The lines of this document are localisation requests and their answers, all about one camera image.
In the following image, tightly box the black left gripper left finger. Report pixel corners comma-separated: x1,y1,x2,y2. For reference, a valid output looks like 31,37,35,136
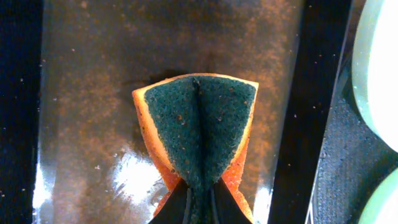
149,179,190,224

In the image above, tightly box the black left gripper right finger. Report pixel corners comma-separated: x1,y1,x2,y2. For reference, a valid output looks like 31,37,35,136
211,179,251,224

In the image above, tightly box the green and yellow sponge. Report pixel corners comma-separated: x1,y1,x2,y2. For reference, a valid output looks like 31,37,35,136
132,73,259,223

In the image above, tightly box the mint green plate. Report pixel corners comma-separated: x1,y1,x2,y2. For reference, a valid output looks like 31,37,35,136
358,169,398,224
352,0,397,151

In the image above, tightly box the black rectangular water tray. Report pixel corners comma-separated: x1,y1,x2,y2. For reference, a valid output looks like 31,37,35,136
1,1,351,223

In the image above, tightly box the black round serving tray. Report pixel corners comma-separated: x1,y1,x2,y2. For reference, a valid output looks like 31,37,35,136
306,0,397,224

